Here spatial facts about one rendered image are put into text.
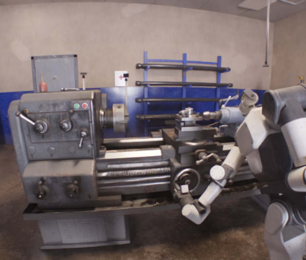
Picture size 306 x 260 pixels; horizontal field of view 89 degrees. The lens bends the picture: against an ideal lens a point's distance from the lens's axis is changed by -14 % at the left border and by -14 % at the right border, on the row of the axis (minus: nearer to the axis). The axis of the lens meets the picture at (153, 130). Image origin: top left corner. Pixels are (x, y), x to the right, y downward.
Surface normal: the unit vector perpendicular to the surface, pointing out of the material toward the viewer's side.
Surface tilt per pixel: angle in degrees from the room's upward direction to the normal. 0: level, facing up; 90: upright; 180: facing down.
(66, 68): 90
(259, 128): 73
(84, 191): 90
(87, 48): 90
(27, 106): 90
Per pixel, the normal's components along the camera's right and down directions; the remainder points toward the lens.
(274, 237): -0.97, 0.06
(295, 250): 0.21, -0.33
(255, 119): -0.83, -0.18
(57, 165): 0.10, -0.70
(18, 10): 0.18, 0.24
